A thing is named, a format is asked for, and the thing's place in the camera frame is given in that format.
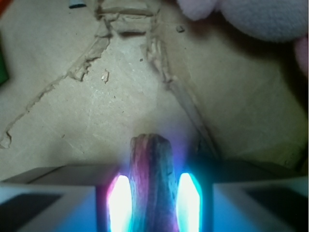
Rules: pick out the brown wood chip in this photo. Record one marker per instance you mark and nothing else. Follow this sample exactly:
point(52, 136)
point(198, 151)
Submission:
point(153, 184)

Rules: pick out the green rectangular block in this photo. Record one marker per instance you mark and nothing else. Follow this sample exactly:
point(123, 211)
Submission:
point(4, 75)

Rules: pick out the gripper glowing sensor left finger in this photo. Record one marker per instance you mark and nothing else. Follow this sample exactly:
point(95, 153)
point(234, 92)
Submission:
point(71, 198)

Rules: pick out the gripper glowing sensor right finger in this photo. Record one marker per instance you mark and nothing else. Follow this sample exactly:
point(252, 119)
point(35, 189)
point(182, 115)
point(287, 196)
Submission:
point(280, 205)

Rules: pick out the pink plush bunny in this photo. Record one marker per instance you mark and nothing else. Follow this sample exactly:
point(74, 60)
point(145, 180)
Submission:
point(277, 21)

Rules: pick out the brown paper bag bin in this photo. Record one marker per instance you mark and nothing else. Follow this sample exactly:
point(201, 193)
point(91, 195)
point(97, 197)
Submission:
point(83, 82)

